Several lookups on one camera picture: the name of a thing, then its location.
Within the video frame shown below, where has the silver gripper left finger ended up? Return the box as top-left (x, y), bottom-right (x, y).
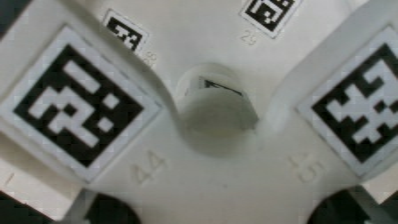
top-left (59, 189), bottom-right (143, 224)

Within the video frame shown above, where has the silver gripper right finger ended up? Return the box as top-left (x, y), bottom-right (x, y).
top-left (306, 186), bottom-right (398, 224)

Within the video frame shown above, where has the white cross-shaped table base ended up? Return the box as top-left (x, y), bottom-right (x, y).
top-left (0, 0), bottom-right (398, 224)

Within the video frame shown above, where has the white cylindrical table leg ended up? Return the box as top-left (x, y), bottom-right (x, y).
top-left (175, 63), bottom-right (260, 157)

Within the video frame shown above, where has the white round table top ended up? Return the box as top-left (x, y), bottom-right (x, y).
top-left (77, 0), bottom-right (368, 96)

